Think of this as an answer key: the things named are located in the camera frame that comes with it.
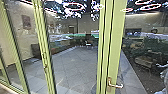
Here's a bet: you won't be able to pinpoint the dark outdoor chair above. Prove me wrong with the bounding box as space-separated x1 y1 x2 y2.
84 33 95 48

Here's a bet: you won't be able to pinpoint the green outdoor table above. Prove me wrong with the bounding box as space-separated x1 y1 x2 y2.
70 32 100 39

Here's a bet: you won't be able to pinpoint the green garden shrubs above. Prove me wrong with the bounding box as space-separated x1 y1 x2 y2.
123 35 168 74

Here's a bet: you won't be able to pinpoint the silver door lever handle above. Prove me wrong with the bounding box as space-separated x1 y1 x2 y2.
106 76 125 91

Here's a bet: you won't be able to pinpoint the brown outdoor wall picture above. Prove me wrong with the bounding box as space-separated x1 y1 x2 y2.
21 14 33 31

